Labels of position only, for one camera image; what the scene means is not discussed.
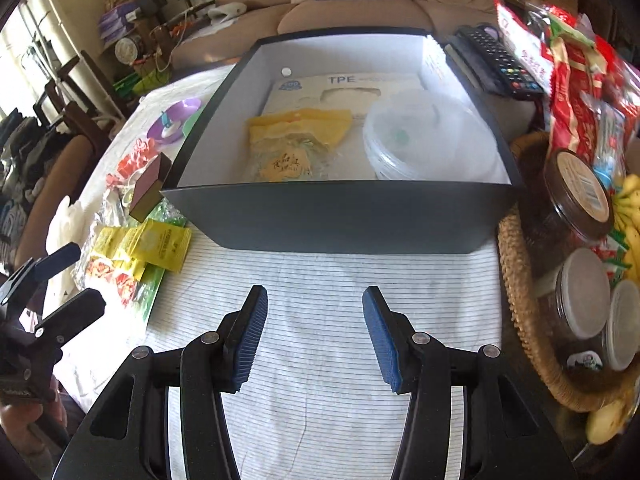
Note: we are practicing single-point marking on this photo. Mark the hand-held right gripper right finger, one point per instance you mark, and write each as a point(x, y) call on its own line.
point(382, 340)

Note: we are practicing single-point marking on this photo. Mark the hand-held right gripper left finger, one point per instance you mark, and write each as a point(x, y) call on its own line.
point(247, 340)

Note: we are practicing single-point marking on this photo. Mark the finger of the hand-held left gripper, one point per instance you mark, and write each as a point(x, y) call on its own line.
point(75, 315)
point(45, 265)

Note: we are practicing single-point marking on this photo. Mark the black storage box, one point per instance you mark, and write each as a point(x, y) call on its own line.
point(350, 220)

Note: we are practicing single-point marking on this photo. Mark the yellow topped clear bag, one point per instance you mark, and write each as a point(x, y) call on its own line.
point(300, 130)

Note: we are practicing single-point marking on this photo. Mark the cardboard glove box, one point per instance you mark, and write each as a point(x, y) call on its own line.
point(305, 95)

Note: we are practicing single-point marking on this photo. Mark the person's left hand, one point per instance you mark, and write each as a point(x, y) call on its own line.
point(20, 420)

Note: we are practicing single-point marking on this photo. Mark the red orange packet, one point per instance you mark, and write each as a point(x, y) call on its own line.
point(107, 280)

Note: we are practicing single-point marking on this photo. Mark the white plastic bag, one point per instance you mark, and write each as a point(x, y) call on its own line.
point(70, 220)

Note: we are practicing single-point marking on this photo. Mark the yellow sachet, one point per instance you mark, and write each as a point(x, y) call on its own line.
point(135, 265)
point(165, 247)
point(110, 242)

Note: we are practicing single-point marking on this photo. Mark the large green packet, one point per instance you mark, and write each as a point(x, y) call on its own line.
point(147, 292)

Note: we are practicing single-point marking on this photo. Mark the brown armchair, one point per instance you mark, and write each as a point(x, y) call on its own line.
point(65, 170)

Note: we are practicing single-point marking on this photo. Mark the pile of clothes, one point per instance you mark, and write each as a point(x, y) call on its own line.
point(20, 170)

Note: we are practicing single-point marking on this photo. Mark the brown sponge block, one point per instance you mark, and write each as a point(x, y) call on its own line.
point(150, 185)

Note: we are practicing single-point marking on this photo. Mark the small green packet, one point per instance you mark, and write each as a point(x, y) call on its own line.
point(172, 215)

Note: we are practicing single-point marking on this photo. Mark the red plastic clips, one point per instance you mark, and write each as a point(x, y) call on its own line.
point(135, 160)

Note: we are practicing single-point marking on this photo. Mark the wicker basket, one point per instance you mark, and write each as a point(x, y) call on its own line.
point(520, 280)

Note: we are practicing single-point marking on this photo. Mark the dark wooden chair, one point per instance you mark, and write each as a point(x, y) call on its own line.
point(75, 90)

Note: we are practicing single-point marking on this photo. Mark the small teal white gadget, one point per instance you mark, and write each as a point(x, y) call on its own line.
point(170, 127)

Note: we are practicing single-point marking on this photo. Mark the green shopping bag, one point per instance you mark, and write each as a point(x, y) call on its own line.
point(140, 84)

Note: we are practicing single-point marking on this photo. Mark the green plastic plate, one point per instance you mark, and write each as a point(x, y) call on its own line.
point(192, 122)

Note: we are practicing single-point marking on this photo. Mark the clear jar grey lid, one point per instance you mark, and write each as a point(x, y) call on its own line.
point(585, 295)
point(625, 325)

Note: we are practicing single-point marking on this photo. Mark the purple plastic plate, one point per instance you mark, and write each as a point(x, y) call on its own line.
point(186, 106)

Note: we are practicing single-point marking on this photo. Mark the round cookie tin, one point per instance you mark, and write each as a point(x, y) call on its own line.
point(129, 50)

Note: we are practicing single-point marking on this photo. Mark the loose yellow bananas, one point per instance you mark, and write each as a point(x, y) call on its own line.
point(607, 420)

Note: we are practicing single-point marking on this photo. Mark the large jar brown lid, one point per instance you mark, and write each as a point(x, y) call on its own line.
point(580, 190)

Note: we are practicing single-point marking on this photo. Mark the stack of purple tissue packs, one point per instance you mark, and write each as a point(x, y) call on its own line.
point(120, 22)

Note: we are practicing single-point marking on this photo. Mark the bunch of bananas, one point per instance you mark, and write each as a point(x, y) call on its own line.
point(627, 230)

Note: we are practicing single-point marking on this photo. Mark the black speaker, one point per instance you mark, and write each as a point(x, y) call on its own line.
point(156, 0)

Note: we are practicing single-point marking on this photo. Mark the clear bag with blue item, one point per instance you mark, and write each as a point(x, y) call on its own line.
point(610, 150)

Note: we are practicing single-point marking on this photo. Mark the red patterned snack bag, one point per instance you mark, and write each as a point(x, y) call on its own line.
point(575, 110)

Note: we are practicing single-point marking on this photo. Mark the black remote control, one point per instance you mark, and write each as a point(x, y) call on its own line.
point(495, 57)

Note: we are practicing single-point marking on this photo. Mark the white curved device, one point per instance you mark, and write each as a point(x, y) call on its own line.
point(226, 11)

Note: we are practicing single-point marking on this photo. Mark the tan fabric sofa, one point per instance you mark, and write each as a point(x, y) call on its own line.
point(260, 20)

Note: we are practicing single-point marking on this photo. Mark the red white snack bag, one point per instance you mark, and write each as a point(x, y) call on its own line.
point(520, 45)

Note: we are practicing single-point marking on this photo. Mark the clear red snack bag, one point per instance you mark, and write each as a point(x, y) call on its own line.
point(622, 85)

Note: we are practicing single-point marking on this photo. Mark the green snack bag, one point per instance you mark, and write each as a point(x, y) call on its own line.
point(572, 27)

